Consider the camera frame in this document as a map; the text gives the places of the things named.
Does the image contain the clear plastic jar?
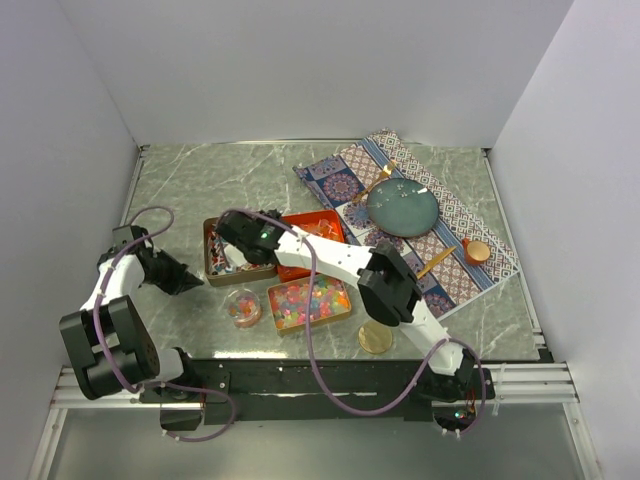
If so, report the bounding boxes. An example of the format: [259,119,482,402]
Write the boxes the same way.
[224,289,262,328]

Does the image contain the orange tin lollipop candies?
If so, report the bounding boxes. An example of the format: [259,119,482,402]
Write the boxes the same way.
[277,209,345,283]

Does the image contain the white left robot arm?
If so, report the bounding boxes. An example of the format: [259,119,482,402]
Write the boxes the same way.
[59,225,204,402]

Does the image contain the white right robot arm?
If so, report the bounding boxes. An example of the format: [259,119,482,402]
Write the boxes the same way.
[216,209,487,400]

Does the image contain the gold tin colourful jelly candies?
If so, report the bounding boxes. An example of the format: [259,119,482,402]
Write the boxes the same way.
[267,274,352,337]

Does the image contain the gold round jar lid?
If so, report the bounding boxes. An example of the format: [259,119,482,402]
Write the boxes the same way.
[358,320,393,355]

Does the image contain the teal round plate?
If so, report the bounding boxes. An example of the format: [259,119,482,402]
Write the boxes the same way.
[366,178,440,238]

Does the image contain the gold fork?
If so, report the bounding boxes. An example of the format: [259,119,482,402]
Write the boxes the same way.
[352,160,396,203]

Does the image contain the gold knife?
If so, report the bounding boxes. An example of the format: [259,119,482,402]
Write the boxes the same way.
[416,246,456,280]

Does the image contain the patterned blue placemat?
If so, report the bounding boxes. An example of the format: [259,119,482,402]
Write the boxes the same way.
[293,130,519,318]

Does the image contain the small copper cup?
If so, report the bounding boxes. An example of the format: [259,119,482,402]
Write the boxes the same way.
[461,238,491,266]

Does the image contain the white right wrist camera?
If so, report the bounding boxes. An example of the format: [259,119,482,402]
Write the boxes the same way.
[222,243,246,272]

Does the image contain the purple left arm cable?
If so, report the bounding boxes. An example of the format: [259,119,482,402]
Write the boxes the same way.
[92,205,237,444]

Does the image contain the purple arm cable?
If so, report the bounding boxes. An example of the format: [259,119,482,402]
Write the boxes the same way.
[219,208,489,435]
[92,205,237,444]

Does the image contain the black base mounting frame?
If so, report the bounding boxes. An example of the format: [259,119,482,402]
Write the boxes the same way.
[141,358,496,431]

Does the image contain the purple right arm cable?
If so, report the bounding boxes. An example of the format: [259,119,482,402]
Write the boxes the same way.
[219,208,489,435]

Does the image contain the aluminium rail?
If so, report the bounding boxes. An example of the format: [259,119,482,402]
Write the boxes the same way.
[429,363,580,407]

